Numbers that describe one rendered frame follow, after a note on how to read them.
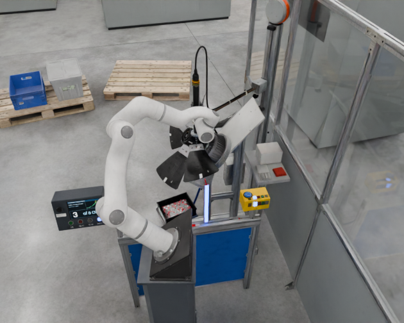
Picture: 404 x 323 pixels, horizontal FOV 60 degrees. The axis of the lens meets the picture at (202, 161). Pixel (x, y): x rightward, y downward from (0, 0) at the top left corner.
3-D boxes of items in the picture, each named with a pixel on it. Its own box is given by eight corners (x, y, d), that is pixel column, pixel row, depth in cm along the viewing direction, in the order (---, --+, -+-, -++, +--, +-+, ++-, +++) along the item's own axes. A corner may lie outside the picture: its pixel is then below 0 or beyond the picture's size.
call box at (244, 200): (263, 198, 222) (265, 186, 215) (268, 209, 215) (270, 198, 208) (238, 201, 220) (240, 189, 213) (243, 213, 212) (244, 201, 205)
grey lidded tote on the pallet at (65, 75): (81, 77, 517) (76, 56, 495) (88, 97, 475) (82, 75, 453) (51, 83, 504) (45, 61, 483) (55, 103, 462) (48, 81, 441)
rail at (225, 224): (258, 221, 232) (259, 213, 227) (260, 226, 229) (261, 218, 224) (119, 241, 219) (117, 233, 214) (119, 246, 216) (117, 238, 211)
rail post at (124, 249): (140, 302, 271) (126, 240, 220) (140, 306, 268) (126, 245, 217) (134, 302, 270) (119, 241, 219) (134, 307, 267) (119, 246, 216)
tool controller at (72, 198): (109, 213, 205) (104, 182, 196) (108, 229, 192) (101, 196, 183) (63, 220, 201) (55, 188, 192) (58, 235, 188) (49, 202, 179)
